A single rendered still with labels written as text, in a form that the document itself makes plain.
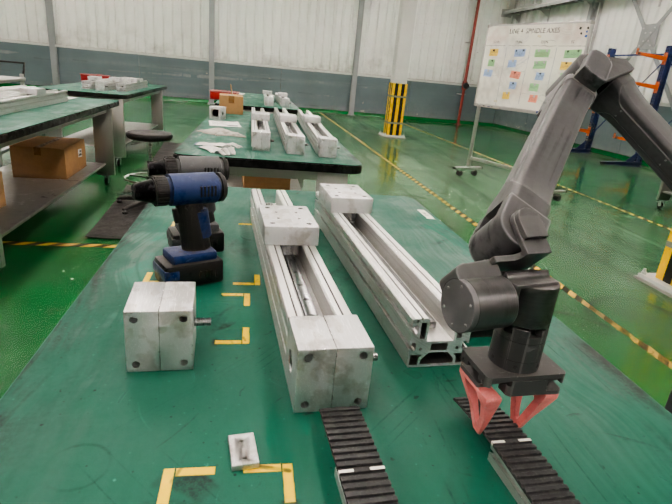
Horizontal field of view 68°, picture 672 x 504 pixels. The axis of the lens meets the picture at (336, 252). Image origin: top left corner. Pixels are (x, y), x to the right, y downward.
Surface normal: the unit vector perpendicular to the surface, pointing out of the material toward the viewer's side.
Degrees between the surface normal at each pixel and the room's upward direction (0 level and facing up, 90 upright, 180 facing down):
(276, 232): 90
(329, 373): 90
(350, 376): 90
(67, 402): 0
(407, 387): 0
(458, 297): 90
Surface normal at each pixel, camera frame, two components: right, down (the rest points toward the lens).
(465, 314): -0.92, 0.05
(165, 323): 0.22, 0.35
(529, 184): 0.39, -0.62
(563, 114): 0.29, -0.48
